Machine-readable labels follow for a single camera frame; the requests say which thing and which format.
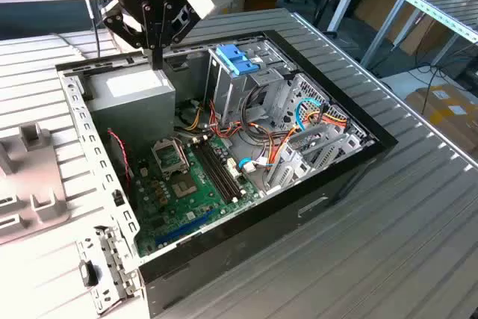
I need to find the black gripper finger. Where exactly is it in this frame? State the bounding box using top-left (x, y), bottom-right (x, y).
top-left (155, 0), bottom-right (203, 71)
top-left (102, 0), bottom-right (158, 71)

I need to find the long blue data wire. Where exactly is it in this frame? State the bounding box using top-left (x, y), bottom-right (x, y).
top-left (294, 97), bottom-right (326, 132)

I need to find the orange red power wire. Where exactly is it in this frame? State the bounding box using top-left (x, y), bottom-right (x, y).
top-left (263, 104), bottom-right (350, 189)

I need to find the silver disk bay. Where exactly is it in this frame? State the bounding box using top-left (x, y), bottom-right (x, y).
top-left (267, 72), bottom-right (376, 196)

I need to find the blue drive cage latch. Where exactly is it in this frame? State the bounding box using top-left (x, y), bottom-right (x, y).
top-left (215, 44), bottom-right (262, 77)

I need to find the grey power supply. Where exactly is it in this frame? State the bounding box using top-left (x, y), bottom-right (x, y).
top-left (87, 63), bottom-right (176, 148)

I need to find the silver optical drive cage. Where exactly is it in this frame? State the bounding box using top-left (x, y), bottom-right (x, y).
top-left (203, 40), bottom-right (298, 129)

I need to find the metal socket cover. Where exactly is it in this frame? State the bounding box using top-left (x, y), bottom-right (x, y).
top-left (151, 138), bottom-right (190, 179)

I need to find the black RAM slot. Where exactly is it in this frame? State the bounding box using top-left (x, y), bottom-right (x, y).
top-left (204, 137), bottom-right (242, 199)
top-left (200, 139), bottom-right (238, 200)
top-left (192, 142), bottom-right (229, 203)
top-left (196, 141), bottom-right (233, 202)

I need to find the white board connector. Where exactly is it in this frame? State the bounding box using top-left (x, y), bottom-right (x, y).
top-left (226, 157), bottom-right (240, 180)

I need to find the CPU socket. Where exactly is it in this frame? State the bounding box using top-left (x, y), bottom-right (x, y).
top-left (170, 172), bottom-right (199, 201)

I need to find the grey parts rack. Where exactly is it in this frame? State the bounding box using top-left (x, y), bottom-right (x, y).
top-left (0, 120), bottom-right (72, 247)

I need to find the green motherboard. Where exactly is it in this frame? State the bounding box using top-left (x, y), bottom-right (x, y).
top-left (132, 134), bottom-right (262, 258)

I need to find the blue expansion slot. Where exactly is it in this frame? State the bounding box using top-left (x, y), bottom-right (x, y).
top-left (155, 208), bottom-right (217, 247)

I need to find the black open PC case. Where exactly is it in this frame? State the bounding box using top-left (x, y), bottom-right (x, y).
top-left (55, 29), bottom-right (399, 319)

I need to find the black case latch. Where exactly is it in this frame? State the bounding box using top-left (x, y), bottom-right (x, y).
top-left (79, 261), bottom-right (101, 289)

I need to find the metal slat shelf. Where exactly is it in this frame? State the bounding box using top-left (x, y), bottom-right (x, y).
top-left (360, 0), bottom-right (478, 69)

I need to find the large cardboard box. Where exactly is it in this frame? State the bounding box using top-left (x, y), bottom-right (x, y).
top-left (405, 84), bottom-right (478, 155)

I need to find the black cable white sleeve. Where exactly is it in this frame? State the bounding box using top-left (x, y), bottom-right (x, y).
top-left (76, 0), bottom-right (113, 61)

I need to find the yellow wire bundle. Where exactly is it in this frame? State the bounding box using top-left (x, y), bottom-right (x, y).
top-left (182, 105), bottom-right (206, 132)

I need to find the orange wire bundle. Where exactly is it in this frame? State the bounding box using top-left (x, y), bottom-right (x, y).
top-left (207, 100), bottom-right (288, 159)

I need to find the black wire bundle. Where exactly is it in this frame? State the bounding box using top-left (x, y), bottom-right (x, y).
top-left (240, 83), bottom-right (278, 141)

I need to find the red black fan wire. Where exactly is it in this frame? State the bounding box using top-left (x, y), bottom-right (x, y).
top-left (107, 128), bottom-right (132, 188)

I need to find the short blue wire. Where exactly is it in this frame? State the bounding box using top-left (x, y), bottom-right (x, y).
top-left (238, 157), bottom-right (259, 175)

